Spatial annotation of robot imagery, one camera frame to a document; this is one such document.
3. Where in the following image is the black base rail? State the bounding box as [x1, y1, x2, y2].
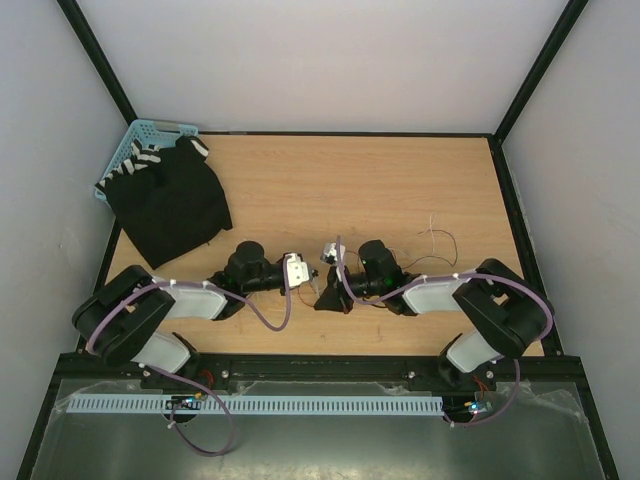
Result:
[52, 353, 496, 396]

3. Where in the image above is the black enclosure frame post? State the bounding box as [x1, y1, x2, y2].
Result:
[57, 0, 138, 125]

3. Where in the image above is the right rear frame post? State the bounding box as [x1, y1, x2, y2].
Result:
[493, 0, 589, 147]

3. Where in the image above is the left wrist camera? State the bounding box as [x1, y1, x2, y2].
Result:
[283, 252, 312, 289]

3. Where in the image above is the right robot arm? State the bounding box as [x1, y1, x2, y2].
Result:
[314, 240, 554, 389]

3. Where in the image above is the blue plastic basket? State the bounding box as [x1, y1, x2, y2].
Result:
[94, 118, 200, 207]

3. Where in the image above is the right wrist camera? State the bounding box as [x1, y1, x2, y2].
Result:
[320, 242, 346, 266]

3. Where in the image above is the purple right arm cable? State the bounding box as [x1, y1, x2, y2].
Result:
[334, 235, 556, 429]

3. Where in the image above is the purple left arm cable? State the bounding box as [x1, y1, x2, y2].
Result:
[85, 254, 294, 456]

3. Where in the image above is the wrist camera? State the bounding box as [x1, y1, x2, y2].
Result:
[283, 252, 312, 289]
[320, 242, 346, 266]

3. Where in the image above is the white wire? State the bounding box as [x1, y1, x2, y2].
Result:
[417, 213, 451, 261]

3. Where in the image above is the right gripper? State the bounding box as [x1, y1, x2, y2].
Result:
[314, 262, 384, 314]

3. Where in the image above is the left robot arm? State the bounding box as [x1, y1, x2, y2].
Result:
[72, 241, 318, 388]

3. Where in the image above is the striped black white cloth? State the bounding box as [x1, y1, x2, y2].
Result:
[95, 135, 210, 195]

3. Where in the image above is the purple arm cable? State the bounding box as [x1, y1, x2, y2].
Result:
[85, 254, 294, 456]
[334, 235, 556, 429]

